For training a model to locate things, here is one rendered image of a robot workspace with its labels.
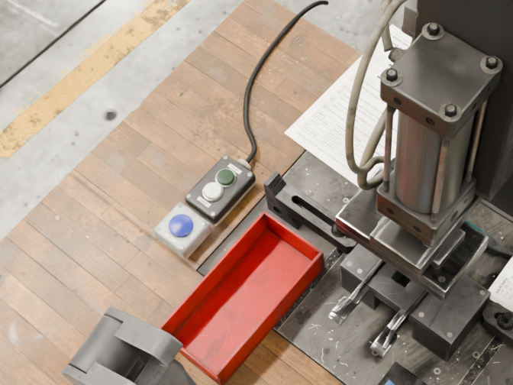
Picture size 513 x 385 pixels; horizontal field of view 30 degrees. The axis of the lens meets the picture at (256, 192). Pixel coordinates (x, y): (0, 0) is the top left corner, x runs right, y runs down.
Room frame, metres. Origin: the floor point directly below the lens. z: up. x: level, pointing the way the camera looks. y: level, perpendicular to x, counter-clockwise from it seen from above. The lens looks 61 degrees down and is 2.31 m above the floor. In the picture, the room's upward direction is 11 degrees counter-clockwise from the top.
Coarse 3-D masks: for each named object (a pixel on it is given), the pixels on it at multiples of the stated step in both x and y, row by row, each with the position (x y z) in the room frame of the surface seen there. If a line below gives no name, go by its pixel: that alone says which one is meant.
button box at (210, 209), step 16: (320, 0) 1.16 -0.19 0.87; (272, 48) 1.05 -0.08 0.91; (256, 64) 1.02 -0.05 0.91; (224, 160) 0.82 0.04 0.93; (240, 160) 0.82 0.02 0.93; (208, 176) 0.80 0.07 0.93; (240, 176) 0.79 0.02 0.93; (192, 192) 0.78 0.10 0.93; (224, 192) 0.76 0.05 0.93; (240, 192) 0.76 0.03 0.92; (192, 208) 0.76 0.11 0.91; (208, 208) 0.74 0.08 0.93; (224, 208) 0.74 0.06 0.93
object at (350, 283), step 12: (348, 276) 0.56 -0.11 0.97; (396, 276) 0.55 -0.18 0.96; (348, 288) 0.56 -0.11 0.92; (372, 300) 0.53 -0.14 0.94; (384, 300) 0.51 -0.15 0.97; (480, 312) 0.47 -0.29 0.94; (468, 324) 0.45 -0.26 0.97; (420, 336) 0.46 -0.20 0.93; (432, 336) 0.44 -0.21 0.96; (432, 348) 0.44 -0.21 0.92; (444, 348) 0.43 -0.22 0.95; (456, 348) 0.43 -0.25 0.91; (444, 360) 0.42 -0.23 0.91
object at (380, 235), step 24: (360, 192) 0.61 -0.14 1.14; (336, 216) 0.58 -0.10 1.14; (360, 216) 0.57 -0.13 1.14; (384, 216) 0.56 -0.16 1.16; (360, 240) 0.54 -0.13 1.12; (384, 240) 0.51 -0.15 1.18; (408, 240) 0.50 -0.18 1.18; (456, 240) 0.50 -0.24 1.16; (480, 240) 0.50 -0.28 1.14; (408, 264) 0.47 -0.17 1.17; (432, 264) 0.48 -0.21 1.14; (456, 264) 0.47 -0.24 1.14; (432, 288) 0.45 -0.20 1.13
